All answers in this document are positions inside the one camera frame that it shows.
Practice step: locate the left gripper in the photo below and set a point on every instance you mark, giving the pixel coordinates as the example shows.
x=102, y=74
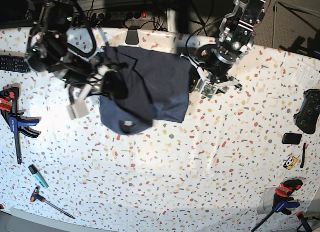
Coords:
x=209, y=75

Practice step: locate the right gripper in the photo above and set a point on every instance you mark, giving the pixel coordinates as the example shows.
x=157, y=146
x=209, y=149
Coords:
x=89, y=78

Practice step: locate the blue T-shirt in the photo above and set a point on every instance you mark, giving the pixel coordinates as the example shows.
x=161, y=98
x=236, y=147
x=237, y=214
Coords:
x=145, y=86

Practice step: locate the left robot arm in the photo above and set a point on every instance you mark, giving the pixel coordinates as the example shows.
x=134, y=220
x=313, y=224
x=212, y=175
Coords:
x=236, y=31

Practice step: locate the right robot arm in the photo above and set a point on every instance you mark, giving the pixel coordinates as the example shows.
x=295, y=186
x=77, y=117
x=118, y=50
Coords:
x=48, y=50

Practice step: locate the white power strip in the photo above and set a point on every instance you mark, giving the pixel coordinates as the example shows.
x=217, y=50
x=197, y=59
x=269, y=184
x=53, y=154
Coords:
x=117, y=16

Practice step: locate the blue black bar clamp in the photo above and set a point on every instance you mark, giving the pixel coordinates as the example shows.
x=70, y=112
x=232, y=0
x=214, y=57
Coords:
x=9, y=110

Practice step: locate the black TV remote control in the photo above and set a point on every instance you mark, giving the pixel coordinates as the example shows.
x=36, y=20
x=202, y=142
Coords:
x=13, y=64

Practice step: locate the teal highlighter marker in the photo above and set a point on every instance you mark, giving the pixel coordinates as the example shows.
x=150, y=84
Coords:
x=38, y=177

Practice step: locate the small black case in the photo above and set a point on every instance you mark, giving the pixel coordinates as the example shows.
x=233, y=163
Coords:
x=291, y=138

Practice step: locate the white paper sheet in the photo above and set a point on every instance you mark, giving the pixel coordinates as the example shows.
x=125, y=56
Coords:
x=307, y=77

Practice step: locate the black game controller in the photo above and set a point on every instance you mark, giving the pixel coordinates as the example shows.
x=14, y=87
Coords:
x=307, y=116

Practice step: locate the yellow cartoon sticker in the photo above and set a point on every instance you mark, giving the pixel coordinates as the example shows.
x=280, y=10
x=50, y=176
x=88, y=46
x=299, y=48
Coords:
x=290, y=162

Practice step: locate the black pen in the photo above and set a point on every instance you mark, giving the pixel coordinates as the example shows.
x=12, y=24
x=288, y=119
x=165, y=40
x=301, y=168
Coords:
x=303, y=155

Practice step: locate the clear plastic piece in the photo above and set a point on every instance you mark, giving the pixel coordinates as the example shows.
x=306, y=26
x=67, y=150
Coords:
x=266, y=202

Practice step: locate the blue bar clamp right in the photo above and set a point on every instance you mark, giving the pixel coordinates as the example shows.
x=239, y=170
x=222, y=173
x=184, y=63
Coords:
x=283, y=200

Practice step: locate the red black clamp corner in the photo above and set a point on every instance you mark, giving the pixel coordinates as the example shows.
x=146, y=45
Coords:
x=303, y=223

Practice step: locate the white table leg post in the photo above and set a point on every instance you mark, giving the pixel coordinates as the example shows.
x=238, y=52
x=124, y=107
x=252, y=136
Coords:
x=171, y=21

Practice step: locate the black table bracket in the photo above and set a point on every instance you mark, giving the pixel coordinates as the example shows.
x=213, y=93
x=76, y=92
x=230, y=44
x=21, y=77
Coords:
x=132, y=37

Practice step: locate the orange blue T-handle screwdriver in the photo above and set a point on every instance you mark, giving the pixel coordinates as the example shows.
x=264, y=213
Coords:
x=35, y=196

